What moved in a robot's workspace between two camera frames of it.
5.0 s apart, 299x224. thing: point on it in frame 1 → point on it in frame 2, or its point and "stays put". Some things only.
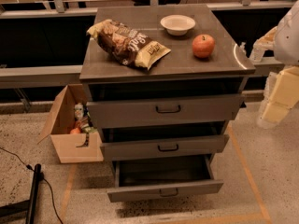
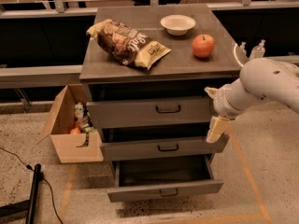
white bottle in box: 78,110 stays put
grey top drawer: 165,110 stays put
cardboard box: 65,144 stays put
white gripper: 288,39 → 221,105
